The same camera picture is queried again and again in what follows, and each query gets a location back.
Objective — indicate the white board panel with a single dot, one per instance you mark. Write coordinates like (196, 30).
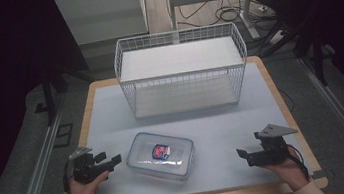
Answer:
(100, 15)

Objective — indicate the clear plastic container blue-rimmed lid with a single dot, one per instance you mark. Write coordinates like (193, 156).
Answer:
(160, 155)

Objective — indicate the white power strip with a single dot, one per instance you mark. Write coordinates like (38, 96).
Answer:
(275, 37)

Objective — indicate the white table mat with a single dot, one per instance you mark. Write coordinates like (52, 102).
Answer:
(218, 131)

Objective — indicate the person's left hand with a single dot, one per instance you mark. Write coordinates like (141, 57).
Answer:
(85, 192)

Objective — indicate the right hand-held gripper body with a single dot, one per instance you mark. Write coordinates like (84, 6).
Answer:
(272, 149)

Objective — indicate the black floor plate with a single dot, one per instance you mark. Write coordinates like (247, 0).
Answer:
(63, 135)

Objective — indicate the black tripod stand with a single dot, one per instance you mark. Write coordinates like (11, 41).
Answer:
(317, 54)
(55, 92)

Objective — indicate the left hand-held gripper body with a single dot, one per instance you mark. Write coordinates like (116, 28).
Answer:
(85, 169)

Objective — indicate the person's right hand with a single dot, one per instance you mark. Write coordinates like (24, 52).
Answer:
(287, 172)

